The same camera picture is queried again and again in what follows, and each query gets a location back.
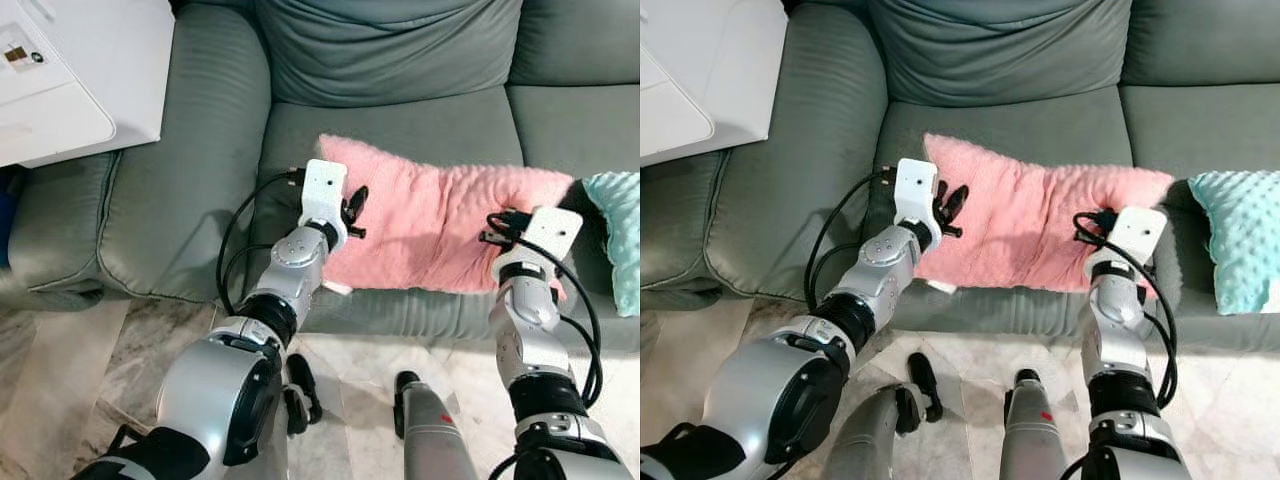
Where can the pink fluffy pillow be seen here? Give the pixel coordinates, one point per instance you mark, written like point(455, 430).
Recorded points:
point(1020, 220)
point(430, 220)

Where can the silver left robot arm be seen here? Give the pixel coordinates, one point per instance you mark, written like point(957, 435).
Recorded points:
point(215, 390)
point(770, 390)

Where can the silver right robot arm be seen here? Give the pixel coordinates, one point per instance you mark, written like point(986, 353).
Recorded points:
point(1115, 330)
point(525, 340)

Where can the teal dotted pillow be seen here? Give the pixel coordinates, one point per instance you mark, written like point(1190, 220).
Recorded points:
point(620, 240)
point(1240, 240)

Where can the wide sofa back cushion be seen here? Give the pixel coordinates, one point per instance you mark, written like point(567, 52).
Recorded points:
point(390, 50)
point(1000, 50)

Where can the grey green sofa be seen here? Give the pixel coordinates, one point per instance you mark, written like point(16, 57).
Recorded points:
point(180, 200)
point(790, 210)

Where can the smooth sofa back cushion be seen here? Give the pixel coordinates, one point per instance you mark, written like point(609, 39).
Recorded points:
point(1210, 40)
point(585, 40)

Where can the silver left robot leg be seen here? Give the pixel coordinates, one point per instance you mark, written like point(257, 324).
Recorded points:
point(303, 390)
point(880, 440)

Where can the silver robot leg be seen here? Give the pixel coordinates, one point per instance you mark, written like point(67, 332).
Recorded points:
point(880, 440)
point(435, 445)
point(303, 390)
point(1030, 440)

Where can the white printer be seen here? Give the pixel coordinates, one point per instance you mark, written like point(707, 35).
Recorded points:
point(50, 100)
point(670, 110)

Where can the silver right robot leg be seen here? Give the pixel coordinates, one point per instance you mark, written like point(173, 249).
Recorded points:
point(1030, 440)
point(435, 445)

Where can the white side table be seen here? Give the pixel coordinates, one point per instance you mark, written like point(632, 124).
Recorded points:
point(745, 60)
point(140, 60)

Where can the dark blue object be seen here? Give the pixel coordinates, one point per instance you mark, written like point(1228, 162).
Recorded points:
point(8, 215)

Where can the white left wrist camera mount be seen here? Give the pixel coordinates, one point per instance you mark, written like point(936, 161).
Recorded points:
point(322, 185)
point(915, 185)

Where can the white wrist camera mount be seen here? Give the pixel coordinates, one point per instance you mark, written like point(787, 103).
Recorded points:
point(322, 185)
point(550, 230)
point(915, 185)
point(1140, 230)

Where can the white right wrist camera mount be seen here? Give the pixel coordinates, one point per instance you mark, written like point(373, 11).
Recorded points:
point(550, 230)
point(1140, 230)

